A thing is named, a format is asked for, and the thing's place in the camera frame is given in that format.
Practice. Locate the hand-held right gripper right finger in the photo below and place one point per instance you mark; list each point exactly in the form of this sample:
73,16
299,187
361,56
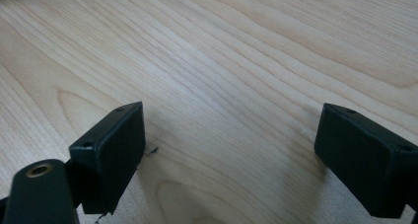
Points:
361,158

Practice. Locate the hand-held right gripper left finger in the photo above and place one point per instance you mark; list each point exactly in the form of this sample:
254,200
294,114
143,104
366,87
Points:
111,155

